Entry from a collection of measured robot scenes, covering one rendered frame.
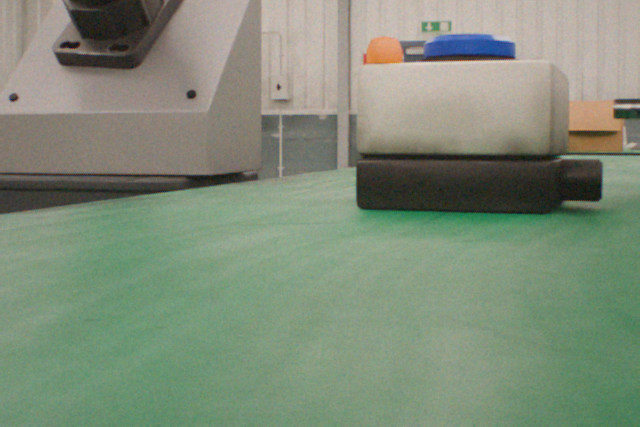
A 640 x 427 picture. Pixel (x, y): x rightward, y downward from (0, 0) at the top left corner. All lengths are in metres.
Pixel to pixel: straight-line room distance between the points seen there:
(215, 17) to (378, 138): 0.48
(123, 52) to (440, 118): 0.48
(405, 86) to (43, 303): 0.23
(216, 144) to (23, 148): 0.17
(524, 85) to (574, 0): 11.33
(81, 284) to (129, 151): 0.58
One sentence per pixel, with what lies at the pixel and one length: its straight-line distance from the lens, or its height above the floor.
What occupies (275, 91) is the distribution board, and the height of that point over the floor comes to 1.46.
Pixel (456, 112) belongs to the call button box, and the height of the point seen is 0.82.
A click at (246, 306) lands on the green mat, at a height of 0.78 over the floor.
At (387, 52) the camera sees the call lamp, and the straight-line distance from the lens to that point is 0.37.
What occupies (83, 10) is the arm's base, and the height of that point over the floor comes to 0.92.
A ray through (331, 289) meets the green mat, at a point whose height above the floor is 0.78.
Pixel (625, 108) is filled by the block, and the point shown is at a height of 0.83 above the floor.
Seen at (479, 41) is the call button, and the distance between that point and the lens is 0.38.
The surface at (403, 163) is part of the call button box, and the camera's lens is 0.36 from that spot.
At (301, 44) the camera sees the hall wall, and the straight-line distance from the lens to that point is 12.05.
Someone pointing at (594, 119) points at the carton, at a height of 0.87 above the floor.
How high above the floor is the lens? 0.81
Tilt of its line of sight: 3 degrees down
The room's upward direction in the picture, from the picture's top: straight up
